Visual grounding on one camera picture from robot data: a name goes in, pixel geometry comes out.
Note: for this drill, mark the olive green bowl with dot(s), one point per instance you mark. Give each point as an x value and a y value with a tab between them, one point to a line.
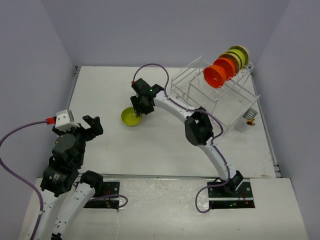
240	55

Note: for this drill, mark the white cutlery holder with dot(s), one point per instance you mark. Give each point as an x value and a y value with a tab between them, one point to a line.
246	120

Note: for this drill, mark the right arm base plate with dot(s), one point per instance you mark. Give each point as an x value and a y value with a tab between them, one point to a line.
241	199

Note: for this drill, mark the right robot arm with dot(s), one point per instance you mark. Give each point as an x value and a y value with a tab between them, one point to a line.
198	128

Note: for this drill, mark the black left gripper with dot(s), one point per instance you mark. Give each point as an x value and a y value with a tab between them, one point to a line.
96	128

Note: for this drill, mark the rear tan bowl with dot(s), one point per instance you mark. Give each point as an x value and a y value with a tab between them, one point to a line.
244	50

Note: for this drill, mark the lime green bowl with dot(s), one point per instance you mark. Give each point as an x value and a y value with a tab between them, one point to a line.
129	117

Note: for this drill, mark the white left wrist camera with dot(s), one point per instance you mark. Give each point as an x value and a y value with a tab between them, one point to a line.
65	120

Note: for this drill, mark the white wire dish rack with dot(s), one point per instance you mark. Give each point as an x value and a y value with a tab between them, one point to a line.
227	103

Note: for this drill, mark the orange bowl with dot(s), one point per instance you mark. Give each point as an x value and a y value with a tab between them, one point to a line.
228	66
215	76

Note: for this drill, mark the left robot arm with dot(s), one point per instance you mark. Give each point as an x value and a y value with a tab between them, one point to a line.
63	191

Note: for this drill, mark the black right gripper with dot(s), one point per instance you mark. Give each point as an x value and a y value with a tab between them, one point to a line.
138	109

